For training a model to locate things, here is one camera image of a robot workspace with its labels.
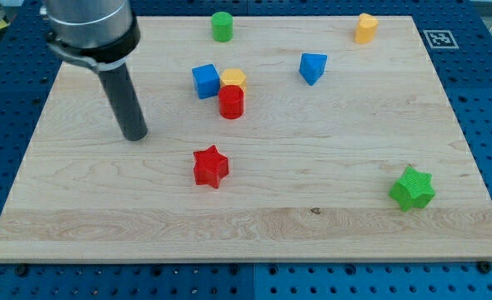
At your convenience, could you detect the red cylinder block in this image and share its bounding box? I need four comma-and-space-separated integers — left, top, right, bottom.
218, 85, 244, 119

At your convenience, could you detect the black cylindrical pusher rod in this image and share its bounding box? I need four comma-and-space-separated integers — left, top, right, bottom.
98, 63, 148, 141

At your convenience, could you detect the blue triangle block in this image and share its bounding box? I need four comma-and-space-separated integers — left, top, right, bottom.
299, 53, 328, 86

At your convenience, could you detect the red star block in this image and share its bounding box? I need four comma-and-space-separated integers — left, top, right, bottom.
193, 145, 229, 189

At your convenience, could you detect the green cylinder block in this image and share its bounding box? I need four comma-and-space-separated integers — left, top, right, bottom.
211, 11, 233, 43

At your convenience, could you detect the white fiducial marker tag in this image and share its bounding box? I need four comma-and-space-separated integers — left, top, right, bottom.
423, 29, 459, 49

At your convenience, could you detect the green star block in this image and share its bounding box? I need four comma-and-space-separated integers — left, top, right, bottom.
389, 165, 435, 212

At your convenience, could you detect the yellow hexagon block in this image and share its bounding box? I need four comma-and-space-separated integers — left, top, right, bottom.
219, 68, 247, 93

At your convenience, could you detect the yellow heart block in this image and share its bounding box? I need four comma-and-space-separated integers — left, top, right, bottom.
354, 13, 379, 44

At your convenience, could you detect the blue cube block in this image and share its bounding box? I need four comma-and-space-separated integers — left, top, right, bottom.
192, 64, 220, 99

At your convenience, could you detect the wooden board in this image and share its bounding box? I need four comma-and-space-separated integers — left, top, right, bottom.
0, 16, 492, 264

